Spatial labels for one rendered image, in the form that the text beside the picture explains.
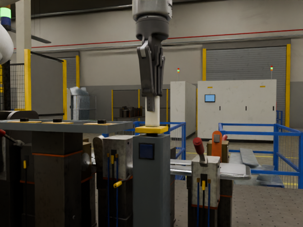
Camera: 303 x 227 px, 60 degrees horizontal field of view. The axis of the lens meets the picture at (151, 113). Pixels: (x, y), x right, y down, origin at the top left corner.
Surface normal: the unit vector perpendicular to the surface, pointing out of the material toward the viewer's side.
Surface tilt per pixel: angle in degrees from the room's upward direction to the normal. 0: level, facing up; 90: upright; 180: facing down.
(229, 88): 90
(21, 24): 90
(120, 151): 90
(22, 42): 90
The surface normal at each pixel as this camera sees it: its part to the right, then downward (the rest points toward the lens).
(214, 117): -0.25, 0.04
